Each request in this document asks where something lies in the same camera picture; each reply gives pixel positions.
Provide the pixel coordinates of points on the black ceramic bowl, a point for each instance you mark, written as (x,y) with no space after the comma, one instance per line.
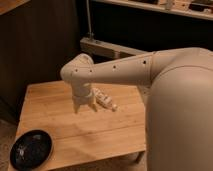
(31,150)

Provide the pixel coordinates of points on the wooden shelf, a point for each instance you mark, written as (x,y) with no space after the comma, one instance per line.
(168,9)

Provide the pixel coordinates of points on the white plastic bottle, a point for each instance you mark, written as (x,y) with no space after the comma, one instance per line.
(104,100)

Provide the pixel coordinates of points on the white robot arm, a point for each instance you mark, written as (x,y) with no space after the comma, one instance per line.
(179,108)

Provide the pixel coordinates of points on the metal vertical pole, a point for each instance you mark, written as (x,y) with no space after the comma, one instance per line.
(90,31)

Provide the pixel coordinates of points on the wooden table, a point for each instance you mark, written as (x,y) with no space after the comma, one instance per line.
(85,135)

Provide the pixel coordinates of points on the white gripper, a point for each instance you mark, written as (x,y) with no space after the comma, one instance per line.
(82,93)

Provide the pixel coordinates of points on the grey metal rail beam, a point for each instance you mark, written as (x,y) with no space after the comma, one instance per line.
(105,49)

